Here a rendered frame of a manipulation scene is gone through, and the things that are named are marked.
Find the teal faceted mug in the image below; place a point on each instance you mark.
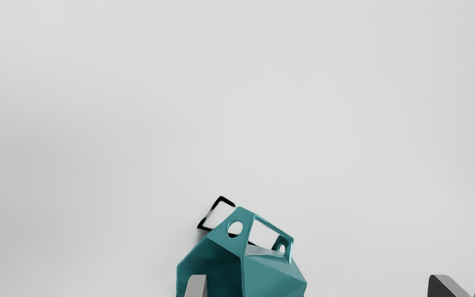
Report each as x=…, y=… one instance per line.
x=264, y=272

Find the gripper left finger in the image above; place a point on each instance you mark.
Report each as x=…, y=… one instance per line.
x=197, y=287

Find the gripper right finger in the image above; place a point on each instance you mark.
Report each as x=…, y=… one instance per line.
x=443, y=287

